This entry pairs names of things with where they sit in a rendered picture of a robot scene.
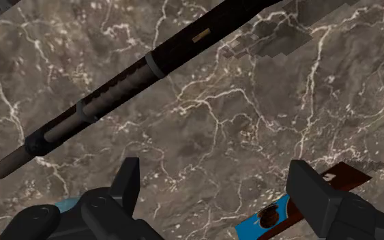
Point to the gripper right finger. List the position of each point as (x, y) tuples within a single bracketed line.
[(324, 202)]

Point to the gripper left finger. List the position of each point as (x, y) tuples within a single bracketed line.
[(105, 209)]

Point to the blue and brown flat packet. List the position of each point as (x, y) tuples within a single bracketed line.
[(274, 212)]

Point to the long black and brown stick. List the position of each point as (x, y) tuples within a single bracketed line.
[(118, 93)]

